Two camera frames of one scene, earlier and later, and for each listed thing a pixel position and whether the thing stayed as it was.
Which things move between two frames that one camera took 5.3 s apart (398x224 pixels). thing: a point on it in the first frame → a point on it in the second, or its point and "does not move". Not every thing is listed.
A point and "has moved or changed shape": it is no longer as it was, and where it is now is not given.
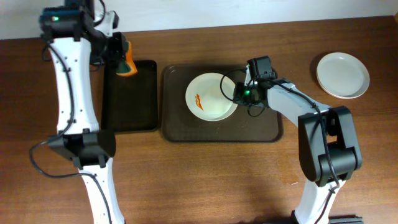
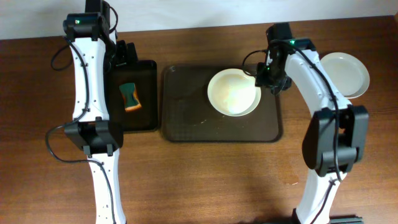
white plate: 342,75 does not move
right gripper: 239,94 → 268,81
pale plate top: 342,75 does not move
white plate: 204,99 has moved or changed shape
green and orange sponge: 127,67 → 130,96
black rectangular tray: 129,102 does not move
